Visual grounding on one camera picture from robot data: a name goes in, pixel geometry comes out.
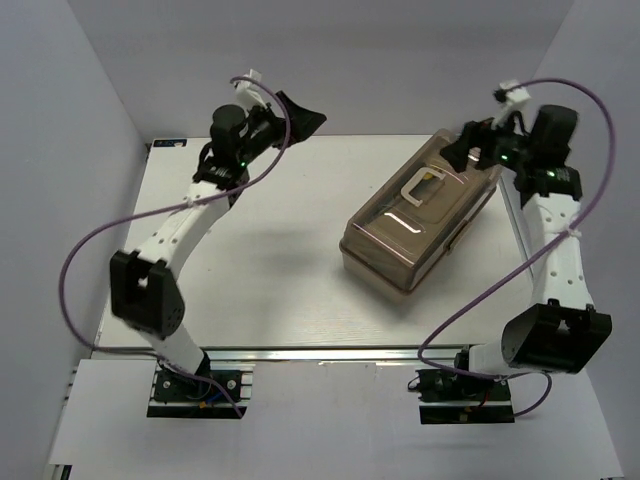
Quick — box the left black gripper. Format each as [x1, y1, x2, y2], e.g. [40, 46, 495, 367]
[237, 93, 327, 167]

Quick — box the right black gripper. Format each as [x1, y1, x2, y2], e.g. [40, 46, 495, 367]
[437, 106, 533, 173]

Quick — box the beige plastic toolbox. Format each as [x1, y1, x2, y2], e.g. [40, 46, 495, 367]
[339, 129, 502, 302]

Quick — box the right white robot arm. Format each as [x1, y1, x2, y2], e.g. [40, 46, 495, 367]
[440, 105, 612, 399]

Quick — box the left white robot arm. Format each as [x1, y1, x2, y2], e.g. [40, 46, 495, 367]
[110, 91, 327, 399]

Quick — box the blue label left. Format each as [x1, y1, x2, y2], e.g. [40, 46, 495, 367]
[152, 139, 187, 148]

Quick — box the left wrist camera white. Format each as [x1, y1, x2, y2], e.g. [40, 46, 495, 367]
[231, 69, 270, 113]

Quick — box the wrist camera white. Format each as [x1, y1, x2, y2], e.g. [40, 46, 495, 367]
[491, 80, 531, 129]
[231, 69, 270, 113]

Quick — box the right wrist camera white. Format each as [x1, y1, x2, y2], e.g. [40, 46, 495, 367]
[491, 80, 531, 129]

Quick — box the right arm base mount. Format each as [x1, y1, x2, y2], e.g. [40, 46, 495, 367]
[407, 369, 515, 425]

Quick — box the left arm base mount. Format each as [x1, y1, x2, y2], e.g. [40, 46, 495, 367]
[146, 363, 253, 420]

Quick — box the aluminium table edge rail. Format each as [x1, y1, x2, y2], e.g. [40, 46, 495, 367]
[90, 345, 463, 362]

